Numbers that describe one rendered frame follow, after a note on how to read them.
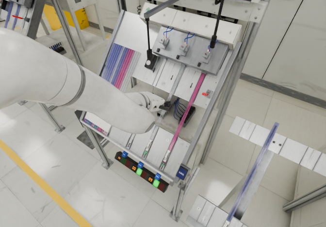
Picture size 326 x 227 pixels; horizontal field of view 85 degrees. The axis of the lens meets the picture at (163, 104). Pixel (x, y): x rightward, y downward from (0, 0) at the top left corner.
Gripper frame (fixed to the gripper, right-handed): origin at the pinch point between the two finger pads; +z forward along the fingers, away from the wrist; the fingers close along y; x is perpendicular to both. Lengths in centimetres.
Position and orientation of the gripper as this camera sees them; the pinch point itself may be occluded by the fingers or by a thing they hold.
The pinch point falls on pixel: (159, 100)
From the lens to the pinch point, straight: 80.5
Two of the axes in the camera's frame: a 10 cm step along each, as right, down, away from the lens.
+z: 4.4, -1.0, 8.9
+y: -8.4, -4.0, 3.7
